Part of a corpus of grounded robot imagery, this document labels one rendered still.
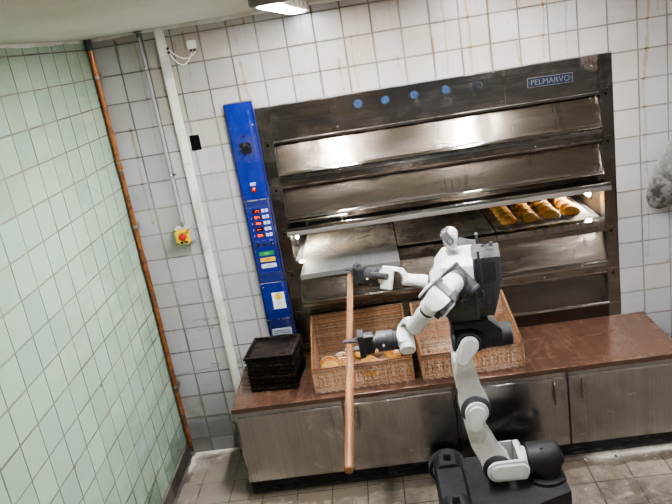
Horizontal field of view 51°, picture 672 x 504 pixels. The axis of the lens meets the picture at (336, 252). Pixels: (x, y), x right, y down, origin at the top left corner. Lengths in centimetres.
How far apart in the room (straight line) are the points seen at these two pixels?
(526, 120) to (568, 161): 34
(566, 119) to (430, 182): 81
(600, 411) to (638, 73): 183
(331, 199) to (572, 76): 147
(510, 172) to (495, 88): 47
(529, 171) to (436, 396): 135
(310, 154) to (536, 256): 144
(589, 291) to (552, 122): 104
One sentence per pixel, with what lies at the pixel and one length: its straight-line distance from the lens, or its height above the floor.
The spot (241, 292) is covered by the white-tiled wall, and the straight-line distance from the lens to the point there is 424.
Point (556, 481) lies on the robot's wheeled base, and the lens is 377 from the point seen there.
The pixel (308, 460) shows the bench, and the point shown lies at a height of 20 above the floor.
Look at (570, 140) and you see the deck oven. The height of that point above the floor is 166.
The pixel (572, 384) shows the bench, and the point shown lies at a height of 47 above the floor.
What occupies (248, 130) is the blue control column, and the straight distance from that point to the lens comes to 395.
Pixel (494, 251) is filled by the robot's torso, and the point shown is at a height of 140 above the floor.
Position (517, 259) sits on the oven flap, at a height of 101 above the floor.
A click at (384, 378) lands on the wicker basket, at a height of 62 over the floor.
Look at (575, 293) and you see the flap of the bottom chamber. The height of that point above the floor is 75.
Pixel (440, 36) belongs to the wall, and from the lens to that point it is 393.
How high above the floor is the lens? 244
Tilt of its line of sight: 17 degrees down
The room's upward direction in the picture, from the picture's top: 9 degrees counter-clockwise
